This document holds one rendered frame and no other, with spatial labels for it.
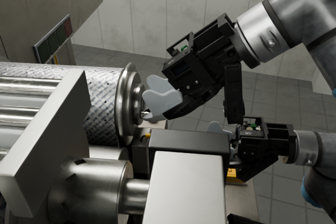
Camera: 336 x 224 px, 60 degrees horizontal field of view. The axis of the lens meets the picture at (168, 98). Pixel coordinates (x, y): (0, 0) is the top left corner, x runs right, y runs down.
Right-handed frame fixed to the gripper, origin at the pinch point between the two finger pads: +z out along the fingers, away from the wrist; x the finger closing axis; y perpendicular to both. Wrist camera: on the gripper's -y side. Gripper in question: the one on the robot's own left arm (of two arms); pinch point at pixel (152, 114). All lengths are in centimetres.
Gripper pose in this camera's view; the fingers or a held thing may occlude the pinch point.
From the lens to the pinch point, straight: 51.1
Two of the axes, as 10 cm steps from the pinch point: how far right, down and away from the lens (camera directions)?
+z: -7.7, 4.7, 4.4
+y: -6.3, -6.6, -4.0
